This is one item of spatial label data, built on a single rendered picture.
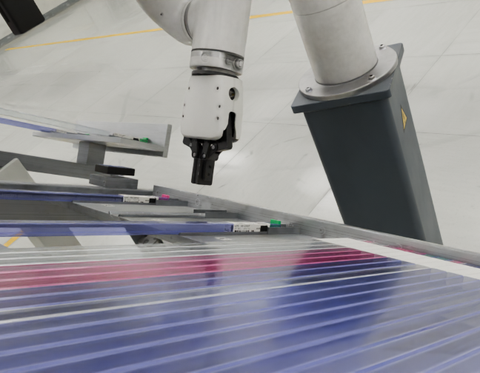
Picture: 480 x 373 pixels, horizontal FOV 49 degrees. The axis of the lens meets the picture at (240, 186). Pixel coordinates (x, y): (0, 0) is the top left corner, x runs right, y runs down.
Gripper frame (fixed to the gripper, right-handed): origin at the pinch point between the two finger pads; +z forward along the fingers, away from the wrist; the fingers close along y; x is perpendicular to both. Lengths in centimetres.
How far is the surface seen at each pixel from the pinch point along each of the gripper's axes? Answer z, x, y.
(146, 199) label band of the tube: 4.7, 10.8, -0.7
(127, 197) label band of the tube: 4.6, 14.0, -0.7
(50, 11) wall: -190, -309, 747
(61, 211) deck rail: 8.0, 19.0, 8.0
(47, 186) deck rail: 4.6, 21.5, 8.0
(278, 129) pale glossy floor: -19, -131, 99
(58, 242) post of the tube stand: 17.8, 6.4, 32.2
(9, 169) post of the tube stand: 4.4, 17.2, 32.2
